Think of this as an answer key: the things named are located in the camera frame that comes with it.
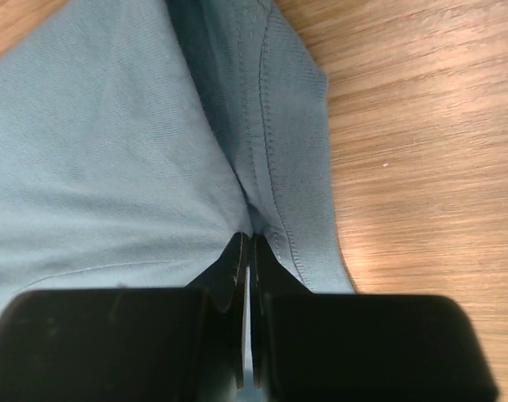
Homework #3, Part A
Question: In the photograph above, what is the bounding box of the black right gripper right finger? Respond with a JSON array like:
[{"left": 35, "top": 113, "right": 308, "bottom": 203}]
[{"left": 251, "top": 236, "right": 499, "bottom": 401}]

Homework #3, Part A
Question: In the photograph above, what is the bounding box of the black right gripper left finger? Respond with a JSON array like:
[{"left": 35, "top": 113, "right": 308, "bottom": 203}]
[{"left": 0, "top": 233, "right": 249, "bottom": 401}]

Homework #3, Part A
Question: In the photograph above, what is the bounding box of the teal blue t-shirt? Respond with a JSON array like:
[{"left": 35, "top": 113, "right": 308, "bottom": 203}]
[{"left": 0, "top": 1, "right": 353, "bottom": 316}]

